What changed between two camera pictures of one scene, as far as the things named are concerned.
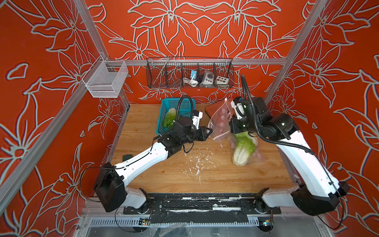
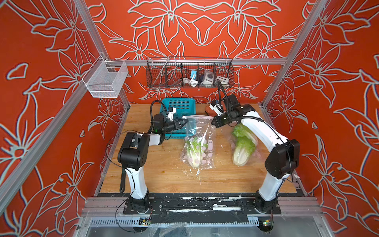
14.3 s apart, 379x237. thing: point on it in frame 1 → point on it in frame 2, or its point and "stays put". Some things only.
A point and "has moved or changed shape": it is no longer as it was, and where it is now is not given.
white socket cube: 221,80 stays put
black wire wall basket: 189,73 stays put
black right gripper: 233,127 → 217,124
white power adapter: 208,78 stays put
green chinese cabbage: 170,117 has moved or changed shape
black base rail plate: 201,208 stays put
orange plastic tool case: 210,109 stays put
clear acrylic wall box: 105,78 stays put
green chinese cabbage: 246,147 stays put
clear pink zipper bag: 219,124 has moved or changed shape
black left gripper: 203,136 → 175,125
